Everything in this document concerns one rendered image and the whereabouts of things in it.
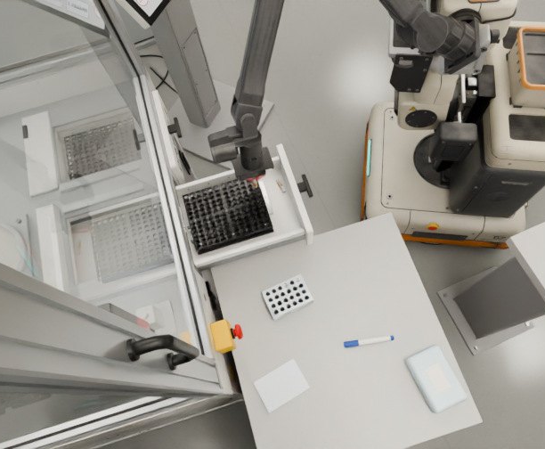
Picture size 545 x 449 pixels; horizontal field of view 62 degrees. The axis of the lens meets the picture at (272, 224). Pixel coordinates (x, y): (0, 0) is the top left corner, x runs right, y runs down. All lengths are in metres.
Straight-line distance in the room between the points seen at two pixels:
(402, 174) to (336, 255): 0.78
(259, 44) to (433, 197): 1.23
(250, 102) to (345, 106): 1.55
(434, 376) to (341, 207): 1.17
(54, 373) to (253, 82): 0.78
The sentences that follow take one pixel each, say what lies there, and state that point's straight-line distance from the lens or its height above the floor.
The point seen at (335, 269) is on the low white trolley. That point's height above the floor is 0.76.
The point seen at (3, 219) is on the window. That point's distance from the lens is 0.43.
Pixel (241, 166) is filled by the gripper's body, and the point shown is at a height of 1.04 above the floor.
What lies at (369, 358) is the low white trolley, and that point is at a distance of 1.32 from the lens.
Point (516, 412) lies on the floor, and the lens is 2.24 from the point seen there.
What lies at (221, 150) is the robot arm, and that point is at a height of 1.15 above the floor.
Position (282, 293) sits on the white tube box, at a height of 0.78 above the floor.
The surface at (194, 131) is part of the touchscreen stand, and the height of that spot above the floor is 0.04.
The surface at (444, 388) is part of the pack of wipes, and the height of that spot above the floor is 0.81.
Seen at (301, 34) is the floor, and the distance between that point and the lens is 2.88.
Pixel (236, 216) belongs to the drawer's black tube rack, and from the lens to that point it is 1.27.
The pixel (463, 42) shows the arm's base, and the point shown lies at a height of 1.22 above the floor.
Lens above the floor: 2.06
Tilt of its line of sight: 68 degrees down
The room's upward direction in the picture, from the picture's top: 11 degrees counter-clockwise
